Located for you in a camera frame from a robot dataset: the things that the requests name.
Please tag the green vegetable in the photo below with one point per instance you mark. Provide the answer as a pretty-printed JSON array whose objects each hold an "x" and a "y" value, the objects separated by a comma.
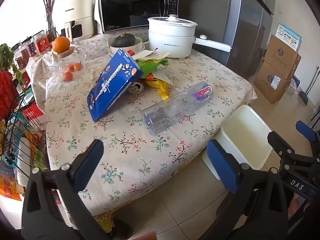
[{"x": 145, "y": 39}]

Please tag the green snack wrapper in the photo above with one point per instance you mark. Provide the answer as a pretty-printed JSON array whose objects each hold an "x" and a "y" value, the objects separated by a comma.
[{"x": 150, "y": 66}]

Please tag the small printed box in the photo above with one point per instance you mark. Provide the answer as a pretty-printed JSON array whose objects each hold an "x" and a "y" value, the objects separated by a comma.
[{"x": 296, "y": 81}]

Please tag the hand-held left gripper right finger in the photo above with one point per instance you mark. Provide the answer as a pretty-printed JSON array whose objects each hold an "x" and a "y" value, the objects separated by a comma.
[{"x": 222, "y": 165}]

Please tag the yellow snack wrapper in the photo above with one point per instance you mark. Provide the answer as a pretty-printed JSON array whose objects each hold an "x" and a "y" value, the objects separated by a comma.
[{"x": 161, "y": 88}]

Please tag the glass vase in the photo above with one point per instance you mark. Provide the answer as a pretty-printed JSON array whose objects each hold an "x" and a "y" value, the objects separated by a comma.
[{"x": 51, "y": 27}]

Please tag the blue and white box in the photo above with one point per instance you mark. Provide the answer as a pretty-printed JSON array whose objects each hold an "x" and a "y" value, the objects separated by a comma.
[{"x": 288, "y": 36}]

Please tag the dark green pumpkin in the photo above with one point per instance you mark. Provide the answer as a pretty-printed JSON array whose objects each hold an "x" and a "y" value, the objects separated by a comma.
[{"x": 124, "y": 41}]

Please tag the white paper scrap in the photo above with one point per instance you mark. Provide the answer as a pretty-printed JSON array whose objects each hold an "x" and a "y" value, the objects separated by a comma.
[{"x": 162, "y": 76}]

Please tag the small orange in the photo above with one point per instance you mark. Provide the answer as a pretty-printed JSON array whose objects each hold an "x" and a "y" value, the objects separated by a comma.
[
  {"x": 78, "y": 66},
  {"x": 67, "y": 76},
  {"x": 70, "y": 68}
]

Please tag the floral tablecloth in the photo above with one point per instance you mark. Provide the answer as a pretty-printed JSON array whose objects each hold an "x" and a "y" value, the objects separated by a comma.
[{"x": 150, "y": 155}]

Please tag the brown cardboard box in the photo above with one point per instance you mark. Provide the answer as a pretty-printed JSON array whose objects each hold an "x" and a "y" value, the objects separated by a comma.
[
  {"x": 270, "y": 82},
  {"x": 282, "y": 55}
]

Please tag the clear plastic bottle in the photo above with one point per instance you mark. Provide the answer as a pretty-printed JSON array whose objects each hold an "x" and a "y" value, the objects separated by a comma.
[{"x": 175, "y": 107}]

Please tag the white air fryer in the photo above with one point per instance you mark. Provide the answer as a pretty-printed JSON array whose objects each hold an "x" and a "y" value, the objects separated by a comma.
[{"x": 75, "y": 7}]

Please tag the orange snack packet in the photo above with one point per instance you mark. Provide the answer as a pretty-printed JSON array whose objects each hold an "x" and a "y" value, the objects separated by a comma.
[{"x": 149, "y": 76}]

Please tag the large orange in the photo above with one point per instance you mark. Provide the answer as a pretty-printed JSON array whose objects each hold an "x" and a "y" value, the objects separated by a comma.
[{"x": 61, "y": 44}]

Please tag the red bag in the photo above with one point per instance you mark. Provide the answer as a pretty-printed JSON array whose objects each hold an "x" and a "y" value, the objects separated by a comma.
[{"x": 7, "y": 95}]

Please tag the black broom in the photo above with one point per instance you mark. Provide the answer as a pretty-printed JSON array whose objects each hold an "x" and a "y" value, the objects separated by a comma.
[{"x": 305, "y": 97}]

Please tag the white electric pot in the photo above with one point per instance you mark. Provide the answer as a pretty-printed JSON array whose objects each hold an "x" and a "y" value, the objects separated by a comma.
[{"x": 170, "y": 42}]

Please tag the white paper wrapper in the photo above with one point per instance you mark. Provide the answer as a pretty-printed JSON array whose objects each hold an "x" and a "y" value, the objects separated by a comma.
[{"x": 160, "y": 55}]

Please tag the white plastic bin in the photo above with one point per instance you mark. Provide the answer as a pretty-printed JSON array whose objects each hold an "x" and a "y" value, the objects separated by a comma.
[{"x": 245, "y": 135}]

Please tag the grey refrigerator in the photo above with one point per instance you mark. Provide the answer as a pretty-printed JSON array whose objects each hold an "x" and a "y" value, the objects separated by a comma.
[{"x": 237, "y": 30}]

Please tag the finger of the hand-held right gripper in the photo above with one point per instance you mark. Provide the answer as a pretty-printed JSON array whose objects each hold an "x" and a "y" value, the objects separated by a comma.
[
  {"x": 276, "y": 141},
  {"x": 303, "y": 130}
]

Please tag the green plant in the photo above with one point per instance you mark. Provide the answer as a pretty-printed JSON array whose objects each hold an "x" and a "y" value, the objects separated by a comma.
[{"x": 8, "y": 60}]

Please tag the glass jar with wooden lid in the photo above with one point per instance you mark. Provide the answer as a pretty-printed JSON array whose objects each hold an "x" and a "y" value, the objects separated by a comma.
[{"x": 62, "y": 60}]

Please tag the white floral bowl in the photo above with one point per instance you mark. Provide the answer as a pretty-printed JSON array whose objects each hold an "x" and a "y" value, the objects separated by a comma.
[{"x": 130, "y": 50}]

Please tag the orange printed packet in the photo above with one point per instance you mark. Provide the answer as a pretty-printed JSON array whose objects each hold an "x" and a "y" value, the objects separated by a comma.
[{"x": 8, "y": 182}]

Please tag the black microwave oven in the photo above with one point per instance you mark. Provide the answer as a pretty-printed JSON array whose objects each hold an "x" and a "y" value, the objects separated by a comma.
[{"x": 130, "y": 7}]

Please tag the blue cardboard box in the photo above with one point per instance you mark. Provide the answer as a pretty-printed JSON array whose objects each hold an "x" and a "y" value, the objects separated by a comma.
[{"x": 112, "y": 85}]

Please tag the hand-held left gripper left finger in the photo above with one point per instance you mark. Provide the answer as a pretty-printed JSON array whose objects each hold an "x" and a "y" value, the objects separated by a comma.
[{"x": 90, "y": 162}]

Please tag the red drink can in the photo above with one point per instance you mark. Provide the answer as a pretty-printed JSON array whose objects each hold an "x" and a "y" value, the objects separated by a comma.
[{"x": 135, "y": 88}]

